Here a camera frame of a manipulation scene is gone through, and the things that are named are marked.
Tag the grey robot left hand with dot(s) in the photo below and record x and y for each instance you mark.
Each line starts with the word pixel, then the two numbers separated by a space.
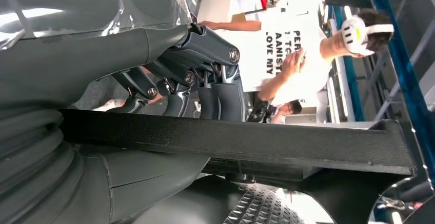
pixel 85 46

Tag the blue metal shelf rack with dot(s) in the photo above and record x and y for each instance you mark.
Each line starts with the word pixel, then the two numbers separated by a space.
pixel 404 73

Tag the person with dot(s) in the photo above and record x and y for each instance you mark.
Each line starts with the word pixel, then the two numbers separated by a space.
pixel 289 110
pixel 295 69

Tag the white head-worn headset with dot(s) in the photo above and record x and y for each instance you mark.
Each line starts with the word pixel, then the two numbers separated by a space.
pixel 355 35

